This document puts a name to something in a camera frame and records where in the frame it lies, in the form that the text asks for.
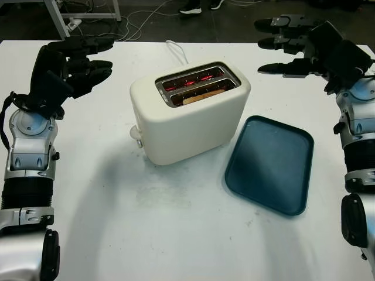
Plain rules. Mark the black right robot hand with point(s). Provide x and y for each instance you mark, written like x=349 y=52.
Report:
x=322 y=38

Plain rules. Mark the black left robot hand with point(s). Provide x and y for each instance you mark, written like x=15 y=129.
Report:
x=48 y=63

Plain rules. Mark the browned toast slice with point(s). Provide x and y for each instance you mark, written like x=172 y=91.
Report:
x=202 y=96

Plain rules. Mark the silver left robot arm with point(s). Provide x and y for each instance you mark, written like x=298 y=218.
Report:
x=29 y=146

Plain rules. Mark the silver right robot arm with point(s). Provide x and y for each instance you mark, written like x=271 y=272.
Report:
x=359 y=117

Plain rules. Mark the cream two-slot toaster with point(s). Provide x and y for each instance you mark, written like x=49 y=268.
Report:
x=187 y=128

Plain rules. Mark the white power strip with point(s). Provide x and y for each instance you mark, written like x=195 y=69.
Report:
x=73 y=24

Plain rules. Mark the dark teal plastic tray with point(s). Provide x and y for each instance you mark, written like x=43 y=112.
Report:
x=269 y=164

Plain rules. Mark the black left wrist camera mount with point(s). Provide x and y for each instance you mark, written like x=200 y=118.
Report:
x=54 y=86

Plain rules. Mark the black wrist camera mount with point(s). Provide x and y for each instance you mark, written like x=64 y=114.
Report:
x=54 y=86
x=351 y=63

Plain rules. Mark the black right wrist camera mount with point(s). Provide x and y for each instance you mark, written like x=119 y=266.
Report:
x=351 y=63

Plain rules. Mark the white metal table frame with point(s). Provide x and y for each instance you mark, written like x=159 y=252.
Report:
x=55 y=17

